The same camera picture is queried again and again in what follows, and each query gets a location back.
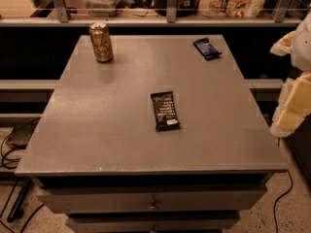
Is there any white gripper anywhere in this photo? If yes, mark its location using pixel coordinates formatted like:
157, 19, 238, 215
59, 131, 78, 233
270, 14, 311, 138

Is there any orange soda can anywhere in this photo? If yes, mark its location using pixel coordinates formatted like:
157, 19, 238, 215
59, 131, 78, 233
88, 21, 114, 63

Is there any blue snack bar wrapper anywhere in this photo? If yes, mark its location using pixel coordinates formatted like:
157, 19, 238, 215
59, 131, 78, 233
193, 37, 222, 60

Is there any colourful snack bag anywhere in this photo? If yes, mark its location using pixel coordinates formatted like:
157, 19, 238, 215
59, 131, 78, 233
203, 0, 265, 18

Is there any black snack bar wrapper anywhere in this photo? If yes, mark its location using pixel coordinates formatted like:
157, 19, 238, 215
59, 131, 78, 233
151, 91, 180, 131

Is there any clear plastic container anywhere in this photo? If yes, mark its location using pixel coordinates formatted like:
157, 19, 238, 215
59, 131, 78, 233
84, 0, 120, 17

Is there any grey drawer cabinet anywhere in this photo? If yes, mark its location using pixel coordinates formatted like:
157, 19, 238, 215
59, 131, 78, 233
17, 35, 288, 233

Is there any dark box on floor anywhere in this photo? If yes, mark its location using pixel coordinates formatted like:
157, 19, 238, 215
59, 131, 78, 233
6, 124, 34, 149

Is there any black power cable right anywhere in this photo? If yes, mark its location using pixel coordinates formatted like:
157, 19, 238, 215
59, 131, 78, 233
272, 170, 294, 233

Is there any grey metal shelf rail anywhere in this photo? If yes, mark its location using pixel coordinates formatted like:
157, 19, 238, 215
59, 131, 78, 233
0, 0, 310, 27

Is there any black cables left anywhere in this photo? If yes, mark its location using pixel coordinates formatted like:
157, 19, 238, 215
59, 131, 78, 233
0, 117, 42, 233

